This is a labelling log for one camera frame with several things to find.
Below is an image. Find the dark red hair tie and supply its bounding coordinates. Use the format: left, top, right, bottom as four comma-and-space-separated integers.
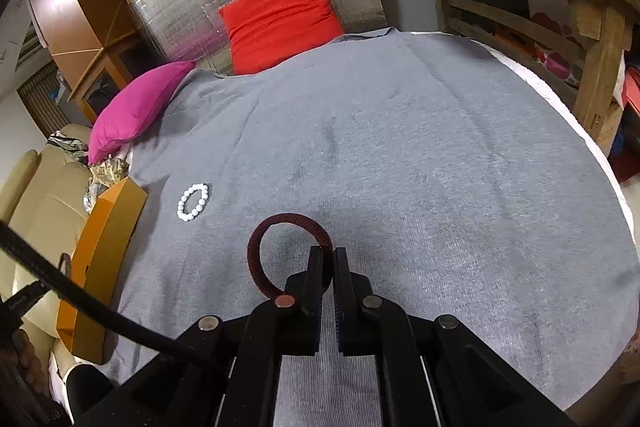
247, 213, 335, 299

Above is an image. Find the wooden table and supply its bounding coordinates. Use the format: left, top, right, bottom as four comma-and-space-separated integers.
379, 0, 640, 156

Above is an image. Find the coral red bag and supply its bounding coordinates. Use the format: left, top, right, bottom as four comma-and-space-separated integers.
619, 67, 640, 184

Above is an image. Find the red pillow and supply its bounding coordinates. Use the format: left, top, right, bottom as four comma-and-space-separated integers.
218, 0, 345, 76

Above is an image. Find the person's left hand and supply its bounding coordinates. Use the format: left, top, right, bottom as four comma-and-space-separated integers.
12, 329, 51, 400

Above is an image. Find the wooden cabinet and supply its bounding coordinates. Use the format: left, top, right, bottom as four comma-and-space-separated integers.
22, 0, 168, 124

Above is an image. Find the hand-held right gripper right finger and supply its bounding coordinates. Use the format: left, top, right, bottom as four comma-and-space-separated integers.
332, 247, 577, 427

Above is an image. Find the beige sofa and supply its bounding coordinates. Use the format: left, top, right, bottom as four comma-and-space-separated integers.
0, 123, 103, 360

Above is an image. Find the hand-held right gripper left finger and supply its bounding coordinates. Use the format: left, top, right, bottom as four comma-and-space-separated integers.
75, 246, 327, 427

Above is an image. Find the magenta pillow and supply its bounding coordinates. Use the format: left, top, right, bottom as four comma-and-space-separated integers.
87, 60, 197, 166

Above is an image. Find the patterned cloth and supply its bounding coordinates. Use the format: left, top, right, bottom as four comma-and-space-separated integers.
46, 130, 131, 214

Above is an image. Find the white bead bracelet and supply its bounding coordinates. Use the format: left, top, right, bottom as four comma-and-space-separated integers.
176, 182, 210, 223

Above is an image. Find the red flower print box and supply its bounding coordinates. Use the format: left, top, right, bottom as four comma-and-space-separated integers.
525, 0, 587, 84

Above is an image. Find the orange box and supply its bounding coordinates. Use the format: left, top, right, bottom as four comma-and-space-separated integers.
55, 178, 149, 366

